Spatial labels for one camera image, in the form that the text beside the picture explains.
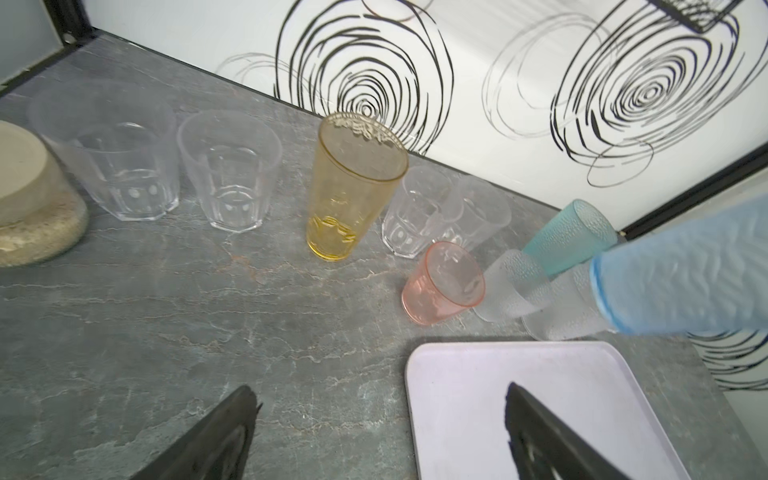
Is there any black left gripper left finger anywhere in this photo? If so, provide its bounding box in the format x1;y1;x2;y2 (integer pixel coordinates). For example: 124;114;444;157
132;385;262;480

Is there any clear faceted tumbler middle front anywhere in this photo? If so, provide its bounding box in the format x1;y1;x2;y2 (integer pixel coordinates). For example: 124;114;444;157
381;166;463;259

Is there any clear faceted tumbler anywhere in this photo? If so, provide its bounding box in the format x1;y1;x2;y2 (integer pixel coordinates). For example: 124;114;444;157
28;79;180;221
437;176;512;251
381;166;463;259
177;110;283;233

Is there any teal dimpled plastic glass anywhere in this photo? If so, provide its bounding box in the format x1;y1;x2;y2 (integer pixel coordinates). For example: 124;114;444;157
522;199;618;277

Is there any small pink plastic glass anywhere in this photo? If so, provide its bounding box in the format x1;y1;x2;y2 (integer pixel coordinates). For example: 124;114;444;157
401;241;486;325

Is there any lilac plastic tray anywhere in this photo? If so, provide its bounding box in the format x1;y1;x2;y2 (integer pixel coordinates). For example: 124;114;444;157
405;341;689;479

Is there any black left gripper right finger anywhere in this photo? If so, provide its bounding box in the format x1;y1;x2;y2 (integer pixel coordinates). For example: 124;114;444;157
505;382;627;479

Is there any oat jar with beige lid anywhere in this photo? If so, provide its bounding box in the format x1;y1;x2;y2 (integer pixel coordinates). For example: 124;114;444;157
1;121;89;268

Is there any black wire wall basket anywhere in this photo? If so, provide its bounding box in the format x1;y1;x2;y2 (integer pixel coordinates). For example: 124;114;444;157
648;0;741;34

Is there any tall yellow plastic glass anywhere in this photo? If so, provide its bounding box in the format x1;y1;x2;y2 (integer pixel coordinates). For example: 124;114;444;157
306;112;409;261

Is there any frosted dimpled glass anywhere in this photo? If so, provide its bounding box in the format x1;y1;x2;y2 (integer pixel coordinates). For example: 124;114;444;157
472;249;554;323
522;262;613;341

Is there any clear faceted tumbler far left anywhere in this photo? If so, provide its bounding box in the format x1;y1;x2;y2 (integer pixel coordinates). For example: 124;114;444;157
28;79;180;221

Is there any frosted dimpled glass right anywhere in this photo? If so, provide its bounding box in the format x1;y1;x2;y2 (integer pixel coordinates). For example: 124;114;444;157
522;262;613;341

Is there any clear faceted tumbler middle back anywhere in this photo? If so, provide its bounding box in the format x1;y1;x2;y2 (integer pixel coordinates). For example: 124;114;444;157
437;176;512;251

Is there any tall blue textured glass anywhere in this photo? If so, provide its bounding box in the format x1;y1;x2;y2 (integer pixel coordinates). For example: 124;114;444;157
590;196;767;335

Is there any frosted dimpled glass left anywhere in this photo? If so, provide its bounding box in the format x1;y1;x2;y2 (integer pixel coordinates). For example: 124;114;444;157
472;249;554;323

